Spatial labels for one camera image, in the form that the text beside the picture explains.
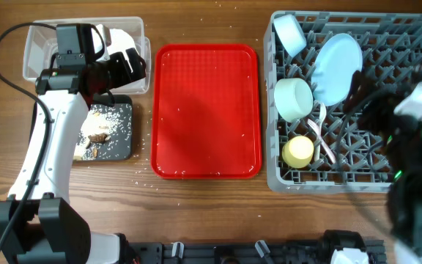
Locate white paper napkin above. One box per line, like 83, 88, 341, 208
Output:
108, 28, 136, 67

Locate white plastic spoon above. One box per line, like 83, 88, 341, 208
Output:
314, 100, 327, 161

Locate food scraps and rice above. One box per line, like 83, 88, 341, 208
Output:
73, 103, 133, 161

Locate white plastic fork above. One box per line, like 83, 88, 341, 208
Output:
307, 119, 336, 164

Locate light blue plate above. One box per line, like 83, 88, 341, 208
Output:
311, 33, 363, 106

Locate mint green bowl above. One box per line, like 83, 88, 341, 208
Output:
274, 78, 314, 122

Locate yellow plastic cup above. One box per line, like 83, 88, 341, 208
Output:
282, 136, 314, 169

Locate light blue bowl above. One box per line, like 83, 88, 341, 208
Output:
273, 15, 307, 57

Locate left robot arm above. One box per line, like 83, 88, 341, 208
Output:
0, 23, 147, 263

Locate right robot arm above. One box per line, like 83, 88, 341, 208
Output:
343, 67, 422, 263

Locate grey dishwasher rack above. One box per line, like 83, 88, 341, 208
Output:
263, 10, 422, 194

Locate black plastic tray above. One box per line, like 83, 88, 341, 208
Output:
40, 92, 133, 166

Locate clear plastic bin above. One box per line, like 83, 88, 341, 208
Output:
22, 15, 152, 95

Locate red serving tray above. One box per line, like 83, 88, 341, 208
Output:
150, 43, 262, 180

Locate left black cable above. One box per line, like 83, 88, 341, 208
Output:
0, 21, 58, 264

